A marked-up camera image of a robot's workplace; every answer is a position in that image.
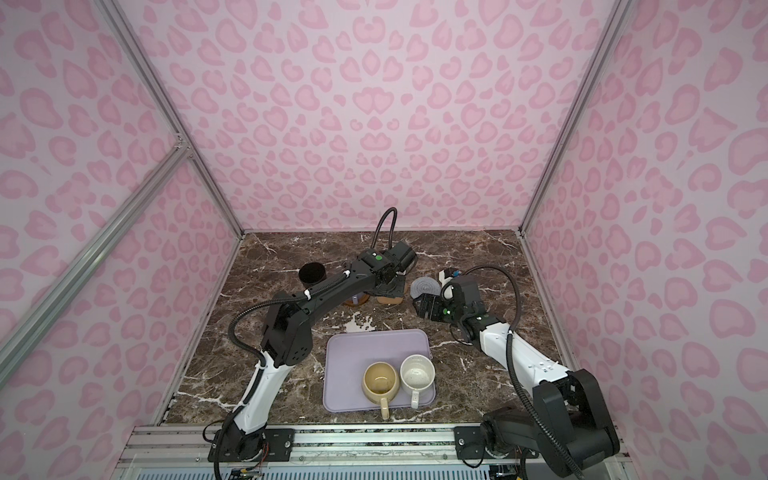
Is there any cork paw-shaped coaster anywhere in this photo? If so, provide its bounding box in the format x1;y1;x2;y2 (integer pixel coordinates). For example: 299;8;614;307
376;296;404;305

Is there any blue-grey woven round coaster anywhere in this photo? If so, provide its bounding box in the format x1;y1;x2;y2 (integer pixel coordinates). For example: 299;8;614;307
410;277;442;299

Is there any white mug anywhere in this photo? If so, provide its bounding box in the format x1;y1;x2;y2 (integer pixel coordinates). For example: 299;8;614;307
399;354;436;409

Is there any black mug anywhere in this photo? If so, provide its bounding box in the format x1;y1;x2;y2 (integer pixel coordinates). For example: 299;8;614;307
298;262;327;288

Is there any yellow beige mug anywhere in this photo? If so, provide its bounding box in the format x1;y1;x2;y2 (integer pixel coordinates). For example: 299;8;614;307
362;362;400;421

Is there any brown wooden round coaster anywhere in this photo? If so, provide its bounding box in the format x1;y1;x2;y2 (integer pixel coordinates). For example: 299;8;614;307
344;293;370;306

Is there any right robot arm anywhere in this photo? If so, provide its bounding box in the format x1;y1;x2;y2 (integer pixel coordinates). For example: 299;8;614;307
410;276;620;478

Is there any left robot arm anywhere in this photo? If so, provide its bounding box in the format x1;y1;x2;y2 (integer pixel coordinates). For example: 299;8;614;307
208;241;417;464

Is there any lavender serving tray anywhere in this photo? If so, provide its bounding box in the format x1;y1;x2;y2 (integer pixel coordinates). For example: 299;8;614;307
323;329;432;413

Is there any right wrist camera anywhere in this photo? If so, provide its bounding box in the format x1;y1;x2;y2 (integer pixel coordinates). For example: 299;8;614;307
438;268;461;286

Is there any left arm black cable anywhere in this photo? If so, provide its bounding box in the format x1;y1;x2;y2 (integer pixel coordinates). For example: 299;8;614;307
369;206;400;252

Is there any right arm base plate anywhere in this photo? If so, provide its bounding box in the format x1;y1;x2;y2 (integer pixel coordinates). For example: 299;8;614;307
452;424;522;462

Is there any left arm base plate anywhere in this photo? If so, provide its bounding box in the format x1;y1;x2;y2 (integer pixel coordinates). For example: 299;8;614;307
207;425;295;463

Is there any aluminium front rail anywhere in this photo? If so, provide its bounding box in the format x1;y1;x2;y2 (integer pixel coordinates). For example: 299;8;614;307
113;422;637;480

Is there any aluminium frame diagonal beam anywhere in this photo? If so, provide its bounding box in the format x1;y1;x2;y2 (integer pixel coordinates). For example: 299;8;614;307
1;141;188;385

